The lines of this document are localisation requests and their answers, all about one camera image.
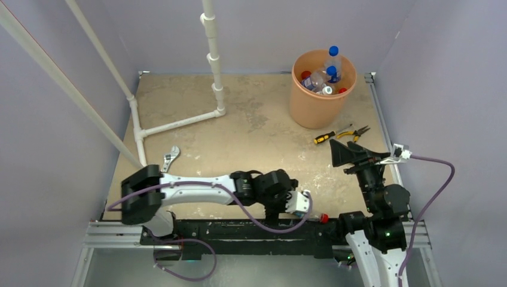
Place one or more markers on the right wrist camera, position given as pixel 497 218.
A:
pixel 399 154

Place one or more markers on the adjustable wrench red handle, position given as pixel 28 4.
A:
pixel 169 158

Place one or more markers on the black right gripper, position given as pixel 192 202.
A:
pixel 341 153

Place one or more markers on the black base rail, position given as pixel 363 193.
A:
pixel 197 237

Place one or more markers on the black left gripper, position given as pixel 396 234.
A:
pixel 273 214

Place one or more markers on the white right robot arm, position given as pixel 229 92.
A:
pixel 378 241

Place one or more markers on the small blue Pepsi bottle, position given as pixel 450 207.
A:
pixel 316 81

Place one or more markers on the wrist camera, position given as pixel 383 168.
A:
pixel 297 203
pixel 399 154

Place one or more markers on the orange plastic bin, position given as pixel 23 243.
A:
pixel 309 109

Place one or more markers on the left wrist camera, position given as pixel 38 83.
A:
pixel 297 203

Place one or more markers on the yellow handled pliers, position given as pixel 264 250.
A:
pixel 356 134

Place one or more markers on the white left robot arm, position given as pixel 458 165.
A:
pixel 145 193

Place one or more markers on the red blue label bottle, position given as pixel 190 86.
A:
pixel 320 218

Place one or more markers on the white PVC pipe frame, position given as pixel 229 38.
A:
pixel 35 50

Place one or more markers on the crushed white cap bottle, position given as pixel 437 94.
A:
pixel 327 90

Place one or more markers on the red cap clear bottle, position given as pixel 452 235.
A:
pixel 305 74

